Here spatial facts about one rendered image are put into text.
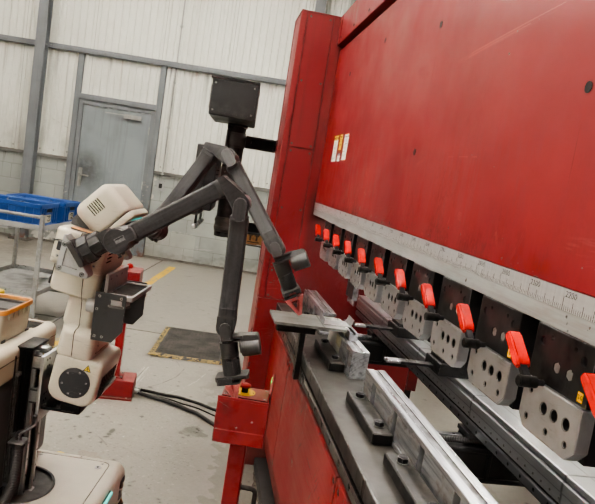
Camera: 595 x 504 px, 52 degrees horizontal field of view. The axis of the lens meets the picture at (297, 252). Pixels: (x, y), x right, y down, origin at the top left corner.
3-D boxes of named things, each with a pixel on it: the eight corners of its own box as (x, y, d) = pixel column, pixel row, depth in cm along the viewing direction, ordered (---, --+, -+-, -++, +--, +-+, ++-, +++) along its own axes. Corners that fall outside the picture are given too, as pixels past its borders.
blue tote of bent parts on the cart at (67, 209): (22, 213, 542) (25, 193, 540) (78, 222, 542) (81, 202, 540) (3, 215, 506) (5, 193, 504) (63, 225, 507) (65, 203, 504)
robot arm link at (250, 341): (221, 317, 195) (218, 324, 186) (257, 313, 195) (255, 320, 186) (226, 353, 197) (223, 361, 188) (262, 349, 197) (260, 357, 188)
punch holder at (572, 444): (516, 421, 97) (537, 320, 96) (564, 426, 99) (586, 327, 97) (570, 466, 83) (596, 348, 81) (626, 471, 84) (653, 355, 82)
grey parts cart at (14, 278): (4, 302, 553) (15, 198, 542) (76, 314, 554) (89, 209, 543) (-53, 326, 464) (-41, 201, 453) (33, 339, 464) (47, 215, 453)
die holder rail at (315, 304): (301, 307, 307) (304, 288, 306) (313, 308, 308) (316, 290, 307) (319, 334, 258) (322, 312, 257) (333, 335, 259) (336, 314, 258)
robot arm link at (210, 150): (216, 139, 235) (208, 131, 225) (243, 160, 232) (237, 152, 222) (144, 232, 234) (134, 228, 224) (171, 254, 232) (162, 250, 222)
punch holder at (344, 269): (337, 272, 235) (344, 229, 233) (358, 275, 236) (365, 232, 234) (345, 279, 220) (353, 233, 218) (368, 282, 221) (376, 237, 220)
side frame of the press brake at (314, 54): (230, 442, 343) (294, 20, 317) (376, 455, 357) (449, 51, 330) (232, 463, 319) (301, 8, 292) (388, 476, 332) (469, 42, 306)
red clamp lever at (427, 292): (420, 281, 136) (427, 316, 129) (438, 283, 136) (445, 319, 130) (418, 286, 137) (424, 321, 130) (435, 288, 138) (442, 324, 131)
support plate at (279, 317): (269, 312, 232) (269, 309, 232) (336, 320, 236) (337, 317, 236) (274, 324, 215) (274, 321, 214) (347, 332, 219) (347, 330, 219)
